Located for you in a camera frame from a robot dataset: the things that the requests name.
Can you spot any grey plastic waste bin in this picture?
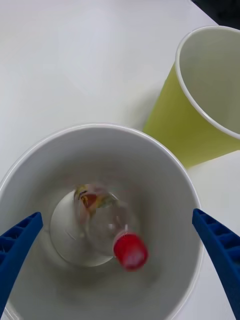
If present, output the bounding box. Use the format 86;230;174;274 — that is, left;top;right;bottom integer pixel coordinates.
0;122;204;320

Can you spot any clear bottle with red cap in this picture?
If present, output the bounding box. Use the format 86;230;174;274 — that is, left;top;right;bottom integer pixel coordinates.
73;183;149;272

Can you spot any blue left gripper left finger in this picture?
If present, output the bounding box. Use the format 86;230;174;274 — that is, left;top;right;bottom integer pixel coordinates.
0;211;44;316

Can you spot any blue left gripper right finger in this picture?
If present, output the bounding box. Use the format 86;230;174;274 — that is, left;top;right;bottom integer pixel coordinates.
191;208;240;320

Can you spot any yellow-green plastic waste bin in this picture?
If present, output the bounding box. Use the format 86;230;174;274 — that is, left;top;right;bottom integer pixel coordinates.
142;25;240;169

